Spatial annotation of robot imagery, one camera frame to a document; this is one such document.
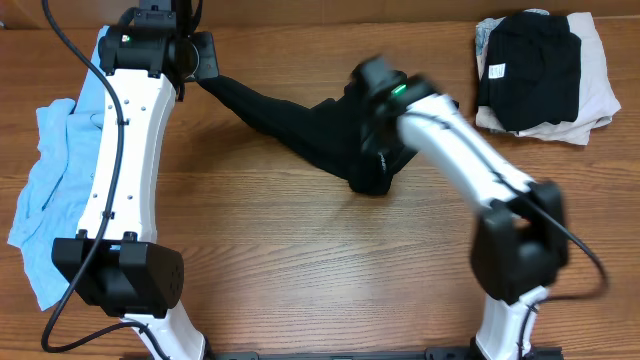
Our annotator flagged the black t-shirt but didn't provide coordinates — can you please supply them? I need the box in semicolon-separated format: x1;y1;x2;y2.
199;75;416;196

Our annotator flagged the light blue t-shirt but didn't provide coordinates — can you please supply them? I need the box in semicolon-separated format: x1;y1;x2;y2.
6;25;111;312

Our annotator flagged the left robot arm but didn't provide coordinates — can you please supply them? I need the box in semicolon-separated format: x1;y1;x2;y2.
52;0;218;359

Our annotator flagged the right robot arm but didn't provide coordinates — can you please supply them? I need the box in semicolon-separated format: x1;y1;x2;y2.
351;56;569;359

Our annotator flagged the folded black garment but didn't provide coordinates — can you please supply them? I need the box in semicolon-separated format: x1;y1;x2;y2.
477;12;581;132

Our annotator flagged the folded white garment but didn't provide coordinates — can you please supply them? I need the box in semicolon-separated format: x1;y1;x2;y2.
475;12;621;146

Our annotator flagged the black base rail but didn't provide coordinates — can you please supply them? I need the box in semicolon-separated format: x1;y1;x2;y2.
119;344;566;360

